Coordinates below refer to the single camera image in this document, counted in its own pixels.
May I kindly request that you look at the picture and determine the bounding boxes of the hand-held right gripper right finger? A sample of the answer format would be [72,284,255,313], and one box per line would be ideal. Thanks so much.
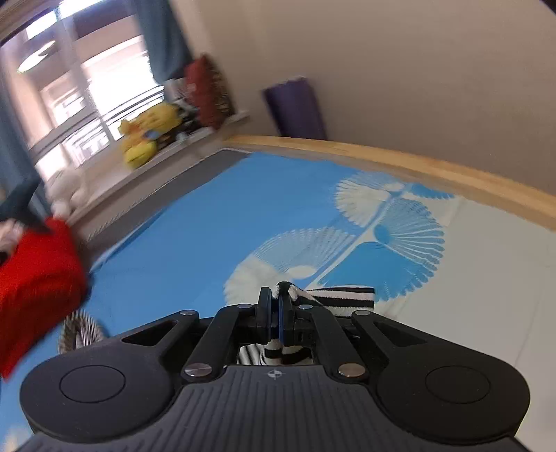
[277,292,429,380]

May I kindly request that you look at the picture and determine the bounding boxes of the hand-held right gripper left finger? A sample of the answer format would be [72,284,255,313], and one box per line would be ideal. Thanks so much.
[114,287,276,383]

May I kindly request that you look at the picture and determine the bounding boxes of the black white striped shirt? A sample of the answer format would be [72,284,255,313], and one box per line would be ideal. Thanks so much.
[237,282,377,368]

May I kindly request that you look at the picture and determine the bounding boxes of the blue white printed bed sheet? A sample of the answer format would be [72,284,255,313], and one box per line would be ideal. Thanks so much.
[0,148,556,452]

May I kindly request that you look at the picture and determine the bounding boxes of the grey windowsill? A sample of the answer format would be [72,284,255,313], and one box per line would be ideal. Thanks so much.
[68,111,253,229]

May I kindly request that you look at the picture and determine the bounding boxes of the woven striped basket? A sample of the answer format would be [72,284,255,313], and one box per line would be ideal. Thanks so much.
[58,310,107,355]

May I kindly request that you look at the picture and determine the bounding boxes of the purple rolled mat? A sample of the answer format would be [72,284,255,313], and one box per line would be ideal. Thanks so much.
[262,76,329,141]

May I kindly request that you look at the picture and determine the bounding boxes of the yellow plush toy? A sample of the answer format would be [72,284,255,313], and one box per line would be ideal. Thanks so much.
[119,104,181,170]

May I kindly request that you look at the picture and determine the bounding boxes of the red cloth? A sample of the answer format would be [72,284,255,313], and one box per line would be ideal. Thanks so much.
[0,216,90,380]

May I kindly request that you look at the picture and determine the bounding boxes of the red cushion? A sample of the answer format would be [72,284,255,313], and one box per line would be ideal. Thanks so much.
[184,56,236,130]

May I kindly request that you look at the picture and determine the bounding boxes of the white plush toy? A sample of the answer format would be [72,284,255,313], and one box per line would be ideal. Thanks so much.
[44,171,88,218]

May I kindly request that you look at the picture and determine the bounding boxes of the blue curtain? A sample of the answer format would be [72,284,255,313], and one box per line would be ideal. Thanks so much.
[0,65,45,220]
[132,0,194,84]

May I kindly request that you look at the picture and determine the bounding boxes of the window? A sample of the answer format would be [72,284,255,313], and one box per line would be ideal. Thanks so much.
[0,0,166,175]

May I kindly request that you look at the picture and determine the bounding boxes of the wooden bed frame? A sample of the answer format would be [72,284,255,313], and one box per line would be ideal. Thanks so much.
[223,135,556,229]

